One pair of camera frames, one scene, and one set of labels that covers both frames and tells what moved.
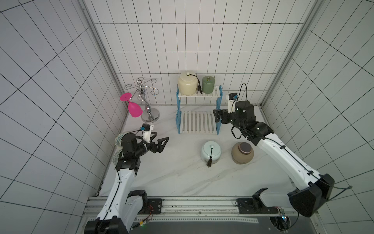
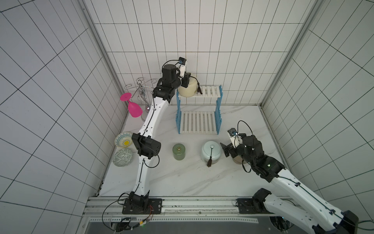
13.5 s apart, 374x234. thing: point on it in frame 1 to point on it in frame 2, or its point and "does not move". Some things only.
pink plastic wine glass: [134, 108] does not move
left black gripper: [159, 148] to [187, 80]
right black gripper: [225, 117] to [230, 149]
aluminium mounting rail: [185, 209] does not move
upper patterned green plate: [118, 139] does not move
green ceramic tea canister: [208, 84] to [178, 150]
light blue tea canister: [211, 152] does not move
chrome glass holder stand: [149, 115] does not move
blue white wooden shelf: [198, 122] does not move
